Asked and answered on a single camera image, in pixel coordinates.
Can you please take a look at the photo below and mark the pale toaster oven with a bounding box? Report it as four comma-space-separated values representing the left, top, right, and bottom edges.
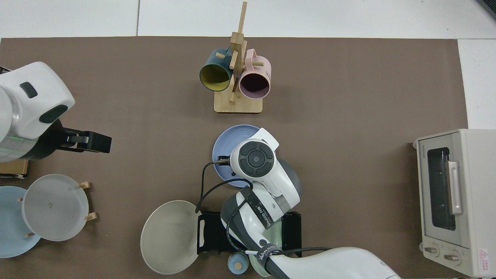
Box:
413, 129, 496, 278

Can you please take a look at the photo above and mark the wooden plate rack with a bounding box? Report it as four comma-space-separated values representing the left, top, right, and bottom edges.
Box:
17, 181, 97, 238

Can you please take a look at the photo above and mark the pink cup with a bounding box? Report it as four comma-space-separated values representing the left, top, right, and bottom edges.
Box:
239, 48, 272, 99

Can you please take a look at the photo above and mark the pale green plate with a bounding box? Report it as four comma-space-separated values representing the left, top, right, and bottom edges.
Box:
248, 223, 285, 278

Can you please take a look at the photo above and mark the black dish rack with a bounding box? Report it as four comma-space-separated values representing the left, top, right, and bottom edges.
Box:
197, 211, 302, 258

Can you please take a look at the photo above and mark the grey plate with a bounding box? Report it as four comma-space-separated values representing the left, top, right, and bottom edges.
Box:
22, 174, 90, 242

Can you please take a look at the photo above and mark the dark grey flat object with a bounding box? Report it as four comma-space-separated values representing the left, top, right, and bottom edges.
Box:
477, 0, 496, 20

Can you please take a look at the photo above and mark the small blue round thing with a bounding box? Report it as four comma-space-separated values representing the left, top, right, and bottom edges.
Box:
227, 252, 250, 275

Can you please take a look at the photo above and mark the brown table cloth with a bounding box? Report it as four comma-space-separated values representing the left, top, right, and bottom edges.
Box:
0, 37, 469, 279

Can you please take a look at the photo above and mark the beige plate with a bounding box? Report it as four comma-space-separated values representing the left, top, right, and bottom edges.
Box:
140, 200, 203, 275

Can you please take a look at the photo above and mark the light blue plate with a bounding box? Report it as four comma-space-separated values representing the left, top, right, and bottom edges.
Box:
0, 186, 41, 258

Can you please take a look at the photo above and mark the wooden cup stand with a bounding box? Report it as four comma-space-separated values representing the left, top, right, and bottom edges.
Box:
214, 1, 263, 114

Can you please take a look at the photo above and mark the teal cup yellow inside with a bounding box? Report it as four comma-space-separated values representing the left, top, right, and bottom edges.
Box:
199, 48, 234, 92

